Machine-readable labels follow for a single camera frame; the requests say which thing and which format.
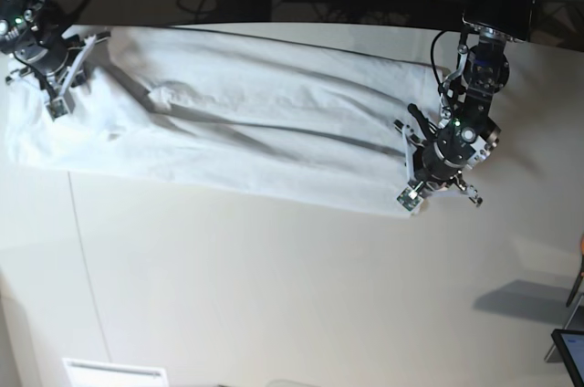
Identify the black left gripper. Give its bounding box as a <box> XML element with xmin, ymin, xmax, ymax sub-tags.
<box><xmin>419</xmin><ymin>140</ymin><xmax>473</xmax><ymax>189</ymax></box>

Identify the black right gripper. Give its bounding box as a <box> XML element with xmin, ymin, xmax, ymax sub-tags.
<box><xmin>26</xmin><ymin>42</ymin><xmax>85</xmax><ymax>90</ymax></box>

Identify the white T-shirt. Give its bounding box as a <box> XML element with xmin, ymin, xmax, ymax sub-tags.
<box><xmin>5</xmin><ymin>27</ymin><xmax>439</xmax><ymax>216</ymax></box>

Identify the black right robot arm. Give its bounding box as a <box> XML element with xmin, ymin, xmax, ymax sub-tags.
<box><xmin>1</xmin><ymin>0</ymin><xmax>91</xmax><ymax>99</ymax></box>

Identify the black tablet screen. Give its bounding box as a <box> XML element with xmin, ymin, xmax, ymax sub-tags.
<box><xmin>551</xmin><ymin>329</ymin><xmax>583</xmax><ymax>387</ymax></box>

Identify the white paper sheet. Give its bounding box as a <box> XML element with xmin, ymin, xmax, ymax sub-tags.
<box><xmin>63</xmin><ymin>359</ymin><xmax>170</xmax><ymax>387</ymax></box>

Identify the white camera bracket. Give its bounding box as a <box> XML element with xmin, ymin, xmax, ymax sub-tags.
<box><xmin>392</xmin><ymin>120</ymin><xmax>485</xmax><ymax>215</ymax></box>
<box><xmin>5</xmin><ymin>30</ymin><xmax>113</xmax><ymax>120</ymax></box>

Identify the orange handled screwdriver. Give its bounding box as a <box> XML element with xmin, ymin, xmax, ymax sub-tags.
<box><xmin>565</xmin><ymin>236</ymin><xmax>584</xmax><ymax>307</ymax></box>

